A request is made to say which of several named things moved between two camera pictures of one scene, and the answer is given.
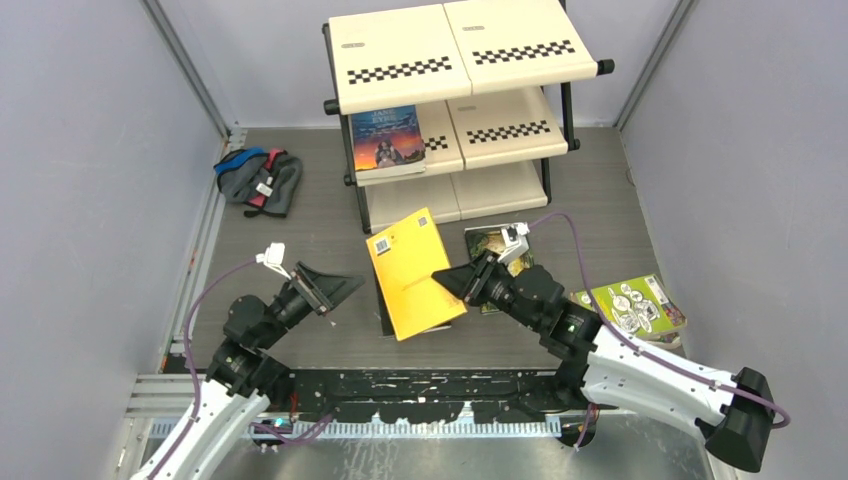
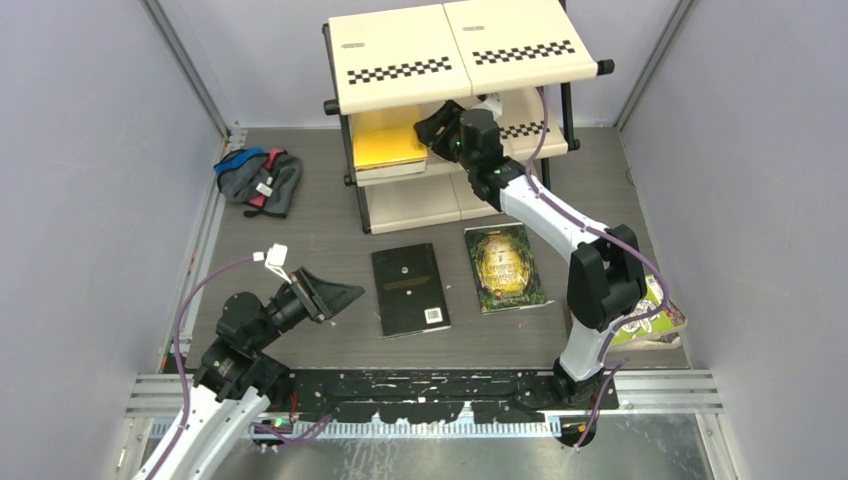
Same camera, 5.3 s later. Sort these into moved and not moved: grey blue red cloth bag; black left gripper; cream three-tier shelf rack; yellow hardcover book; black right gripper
Moved: yellow hardcover book; black right gripper
Not moved: grey blue red cloth bag; black left gripper; cream three-tier shelf rack
